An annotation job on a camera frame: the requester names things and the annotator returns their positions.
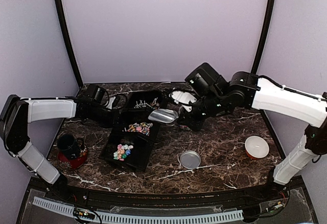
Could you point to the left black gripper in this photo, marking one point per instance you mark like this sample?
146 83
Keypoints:
113 121

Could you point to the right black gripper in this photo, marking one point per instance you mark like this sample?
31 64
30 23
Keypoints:
196 125

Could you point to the silver metal scoop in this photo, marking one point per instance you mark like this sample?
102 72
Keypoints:
163 116

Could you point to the black bin with small candies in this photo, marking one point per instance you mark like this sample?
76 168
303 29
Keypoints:
137 122

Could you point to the black bin with flower candies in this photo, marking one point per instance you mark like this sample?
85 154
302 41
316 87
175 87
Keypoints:
140 154

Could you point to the black bin with lollipops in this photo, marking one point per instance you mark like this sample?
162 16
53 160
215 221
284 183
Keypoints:
148 96

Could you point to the clear plastic jar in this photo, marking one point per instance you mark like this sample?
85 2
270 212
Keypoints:
181 125

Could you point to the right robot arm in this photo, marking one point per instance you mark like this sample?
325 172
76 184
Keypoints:
247 90

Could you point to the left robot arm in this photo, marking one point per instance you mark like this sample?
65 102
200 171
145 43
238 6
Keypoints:
20 114

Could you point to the pile of flower candies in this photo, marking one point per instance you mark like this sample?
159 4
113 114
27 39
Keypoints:
122 152

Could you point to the pile of small candies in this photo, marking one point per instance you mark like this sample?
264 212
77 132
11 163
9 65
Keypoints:
143 128

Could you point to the dark blue mug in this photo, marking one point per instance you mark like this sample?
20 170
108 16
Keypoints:
70 146

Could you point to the pile of lollipops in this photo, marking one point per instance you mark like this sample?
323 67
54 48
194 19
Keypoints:
147 104

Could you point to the silver jar lid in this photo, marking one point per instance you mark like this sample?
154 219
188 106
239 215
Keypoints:
190 159

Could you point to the red floral saucer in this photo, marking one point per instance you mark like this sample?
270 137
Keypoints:
73 164

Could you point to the orange and white bowl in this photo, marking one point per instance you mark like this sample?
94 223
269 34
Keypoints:
256 147

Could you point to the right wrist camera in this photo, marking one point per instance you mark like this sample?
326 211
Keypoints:
205 81

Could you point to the black front rail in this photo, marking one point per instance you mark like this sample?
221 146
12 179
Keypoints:
96 199

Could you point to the white slotted cable duct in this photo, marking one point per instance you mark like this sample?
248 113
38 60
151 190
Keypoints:
89 216

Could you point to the left black frame post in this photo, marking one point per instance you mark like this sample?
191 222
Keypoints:
67 42

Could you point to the black frame post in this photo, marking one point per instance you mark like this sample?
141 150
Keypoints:
263 36
67 42

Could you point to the right black frame post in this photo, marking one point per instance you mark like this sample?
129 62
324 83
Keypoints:
263 36

